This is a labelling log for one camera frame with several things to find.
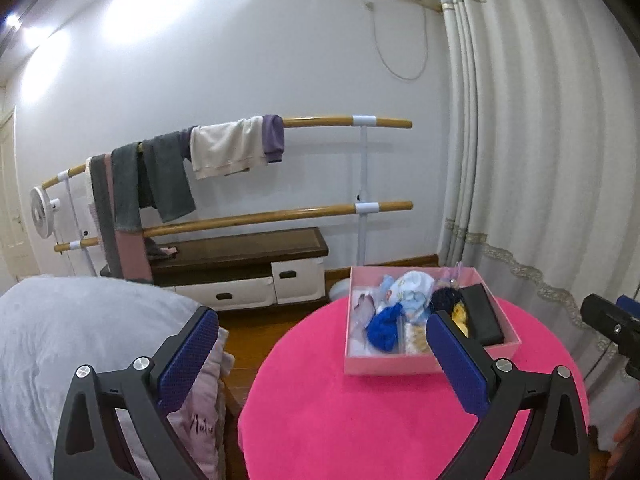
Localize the lilac pillow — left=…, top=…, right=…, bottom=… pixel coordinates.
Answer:
left=165, top=325, right=236, bottom=480

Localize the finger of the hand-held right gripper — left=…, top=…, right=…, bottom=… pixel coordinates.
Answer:
left=581, top=294, right=632, bottom=343
left=616, top=295, right=640, bottom=322

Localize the yellow crochet toy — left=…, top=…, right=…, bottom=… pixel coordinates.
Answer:
left=450, top=305, right=473, bottom=336

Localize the grey bed quilt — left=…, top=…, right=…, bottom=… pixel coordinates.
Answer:
left=0, top=275, right=201, bottom=480

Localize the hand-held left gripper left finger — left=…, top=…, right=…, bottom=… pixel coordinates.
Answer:
left=52, top=306, right=221, bottom=480

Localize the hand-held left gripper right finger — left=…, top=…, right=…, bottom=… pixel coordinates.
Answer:
left=425, top=310, right=591, bottom=480

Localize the grey green towel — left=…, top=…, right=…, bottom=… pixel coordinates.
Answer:
left=111, top=144, right=146, bottom=233

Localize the beige scrunchie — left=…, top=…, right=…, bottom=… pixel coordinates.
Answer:
left=405, top=322, right=436, bottom=356

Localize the pink cardboard box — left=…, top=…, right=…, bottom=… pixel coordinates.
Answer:
left=344, top=266, right=522, bottom=376

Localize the dark navy scrunchie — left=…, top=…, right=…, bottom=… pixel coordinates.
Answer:
left=431, top=286, right=463, bottom=313

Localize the dark grey towel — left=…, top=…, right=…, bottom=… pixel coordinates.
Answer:
left=141, top=131, right=197, bottom=224

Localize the royal blue knitted cloth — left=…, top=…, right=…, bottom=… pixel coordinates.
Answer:
left=366, top=301, right=407, bottom=352

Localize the pink slipper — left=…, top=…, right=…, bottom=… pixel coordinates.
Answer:
left=145, top=240, right=178, bottom=261

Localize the wooden double barre rack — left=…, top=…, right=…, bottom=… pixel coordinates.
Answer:
left=41, top=115, right=413, bottom=281

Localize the pink and grey cloth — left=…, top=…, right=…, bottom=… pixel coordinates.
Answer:
left=86, top=152, right=153, bottom=281

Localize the dark bench with white drawers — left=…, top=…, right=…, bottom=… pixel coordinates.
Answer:
left=100, top=226, right=330, bottom=313

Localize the cream shirt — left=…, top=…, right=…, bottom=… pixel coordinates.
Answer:
left=190, top=116, right=267, bottom=181

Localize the pink round tablecloth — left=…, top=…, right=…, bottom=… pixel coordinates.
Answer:
left=237, top=295, right=591, bottom=480

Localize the light blue sock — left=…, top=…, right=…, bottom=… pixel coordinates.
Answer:
left=377, top=275, right=401, bottom=306

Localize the person's right hand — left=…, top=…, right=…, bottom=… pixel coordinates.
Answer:
left=607, top=410, right=640, bottom=476

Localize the white curtain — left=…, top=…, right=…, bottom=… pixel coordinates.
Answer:
left=435, top=0, right=640, bottom=351

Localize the white door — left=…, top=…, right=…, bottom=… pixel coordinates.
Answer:
left=0, top=107, right=36, bottom=281

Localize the purple garment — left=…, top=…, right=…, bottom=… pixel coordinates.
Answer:
left=261, top=114, right=286, bottom=163

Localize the white power cable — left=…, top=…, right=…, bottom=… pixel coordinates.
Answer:
left=367, top=2, right=430, bottom=81

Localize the black pouch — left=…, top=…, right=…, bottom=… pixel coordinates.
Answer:
left=459, top=284, right=505, bottom=345

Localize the white fan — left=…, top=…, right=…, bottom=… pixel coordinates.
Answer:
left=29, top=186, right=62, bottom=238

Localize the white cartoon print cloth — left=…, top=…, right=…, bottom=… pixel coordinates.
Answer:
left=387, top=270, right=433, bottom=318

